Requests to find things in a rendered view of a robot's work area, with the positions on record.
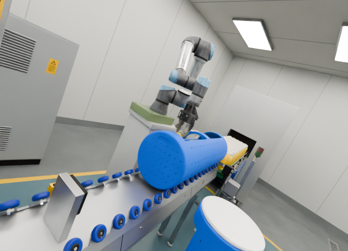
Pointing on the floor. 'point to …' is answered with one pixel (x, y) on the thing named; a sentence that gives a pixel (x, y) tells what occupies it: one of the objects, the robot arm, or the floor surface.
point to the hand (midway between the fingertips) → (180, 133)
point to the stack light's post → (245, 176)
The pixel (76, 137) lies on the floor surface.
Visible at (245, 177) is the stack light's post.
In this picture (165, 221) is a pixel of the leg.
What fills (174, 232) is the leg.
